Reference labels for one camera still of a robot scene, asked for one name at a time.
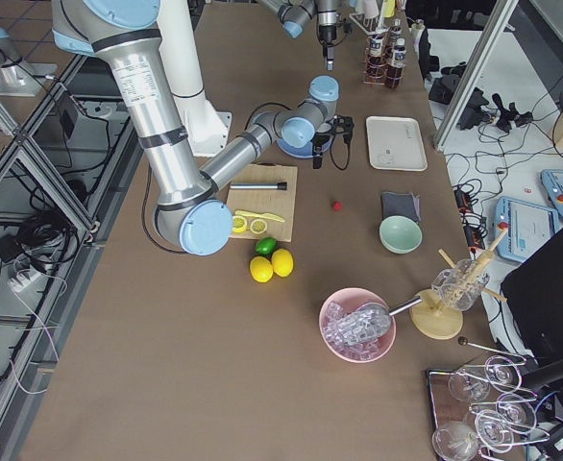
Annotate clear glass mug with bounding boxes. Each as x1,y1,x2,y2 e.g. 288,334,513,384
431,259,489,311

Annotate blue teach pendant near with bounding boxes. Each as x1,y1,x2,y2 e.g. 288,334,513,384
493,196,560,262

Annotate drink bottle bottom left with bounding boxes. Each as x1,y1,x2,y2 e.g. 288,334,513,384
365,30,386,83

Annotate yellow plastic knife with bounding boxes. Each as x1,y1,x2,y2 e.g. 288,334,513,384
234,209,285,223

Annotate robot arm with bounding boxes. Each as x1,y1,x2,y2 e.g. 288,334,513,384
52,1,339,255
257,0,340,71

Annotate grey folded cloth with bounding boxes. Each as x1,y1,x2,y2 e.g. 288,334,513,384
381,191,421,223

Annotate wooden cutting board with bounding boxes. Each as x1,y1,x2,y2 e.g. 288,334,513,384
226,164,298,242

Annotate lemon slice upper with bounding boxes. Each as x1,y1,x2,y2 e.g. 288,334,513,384
232,215,248,234

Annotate green lime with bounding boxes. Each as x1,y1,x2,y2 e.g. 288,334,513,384
255,236,278,256

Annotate wooden cup stand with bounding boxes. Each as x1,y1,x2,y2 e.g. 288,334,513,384
410,230,506,340

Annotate drink bottle bottom right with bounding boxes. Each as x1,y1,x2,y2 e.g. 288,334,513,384
388,18,402,48

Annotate green bowl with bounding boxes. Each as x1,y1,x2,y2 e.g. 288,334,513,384
379,215,423,255

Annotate pink bowl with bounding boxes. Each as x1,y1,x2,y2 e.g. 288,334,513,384
319,287,396,363

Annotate steel muddler black tip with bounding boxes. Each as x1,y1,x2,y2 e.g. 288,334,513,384
230,182,288,191

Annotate wine glass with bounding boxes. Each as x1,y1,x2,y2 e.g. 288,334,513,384
431,421,479,461

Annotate black tray with glasses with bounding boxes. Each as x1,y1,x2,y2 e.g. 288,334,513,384
426,356,563,460

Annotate metal ice scoop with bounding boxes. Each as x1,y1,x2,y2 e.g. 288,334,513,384
338,296,421,345

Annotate copper wire bottle rack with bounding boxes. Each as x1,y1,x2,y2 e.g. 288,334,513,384
362,29,406,89

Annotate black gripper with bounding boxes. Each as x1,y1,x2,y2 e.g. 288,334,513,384
312,115,355,169
317,22,338,72

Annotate lemon slice lower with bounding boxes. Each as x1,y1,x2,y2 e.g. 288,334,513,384
249,218,268,235

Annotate yellow lemon upper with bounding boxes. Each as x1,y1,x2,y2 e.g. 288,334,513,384
271,249,294,278

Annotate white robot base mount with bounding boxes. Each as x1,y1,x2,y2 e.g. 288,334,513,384
173,94,232,158

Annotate clear plastic ice cubes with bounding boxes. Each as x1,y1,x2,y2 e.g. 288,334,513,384
322,303,392,361

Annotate drink bottle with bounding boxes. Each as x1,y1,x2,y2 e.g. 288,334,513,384
388,18,402,48
384,38,406,89
365,30,386,83

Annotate cream rabbit tray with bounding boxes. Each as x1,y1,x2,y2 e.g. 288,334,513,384
366,115,428,172

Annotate lemon slice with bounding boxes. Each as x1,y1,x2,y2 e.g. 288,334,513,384
249,218,268,235
232,215,248,234

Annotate yellow lemon lower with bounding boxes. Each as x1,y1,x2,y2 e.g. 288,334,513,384
249,255,274,283

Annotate yellow lemon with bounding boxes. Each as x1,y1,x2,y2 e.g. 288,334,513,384
271,249,294,278
249,255,274,283

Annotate drink bottle top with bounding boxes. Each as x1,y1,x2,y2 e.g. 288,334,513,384
384,38,406,89

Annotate white cup rack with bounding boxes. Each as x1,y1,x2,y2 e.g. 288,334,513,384
349,0,396,36

